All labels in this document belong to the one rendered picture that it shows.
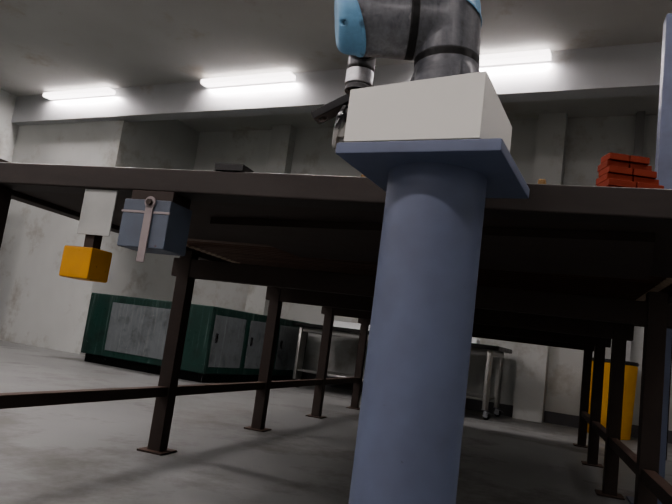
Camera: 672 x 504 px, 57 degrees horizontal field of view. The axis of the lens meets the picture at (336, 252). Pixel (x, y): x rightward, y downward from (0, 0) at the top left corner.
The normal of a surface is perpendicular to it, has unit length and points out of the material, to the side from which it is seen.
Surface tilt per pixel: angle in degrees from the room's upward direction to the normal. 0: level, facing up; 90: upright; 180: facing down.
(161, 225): 90
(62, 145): 90
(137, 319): 90
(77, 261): 90
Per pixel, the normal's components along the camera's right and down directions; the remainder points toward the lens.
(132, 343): -0.44, -0.18
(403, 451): -0.21, -0.17
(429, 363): 0.11, -0.13
